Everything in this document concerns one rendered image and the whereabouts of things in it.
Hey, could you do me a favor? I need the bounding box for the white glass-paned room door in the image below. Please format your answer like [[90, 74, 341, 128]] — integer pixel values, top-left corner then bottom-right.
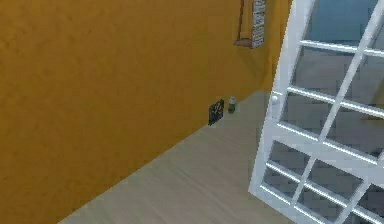
[[248, 0, 384, 224]]

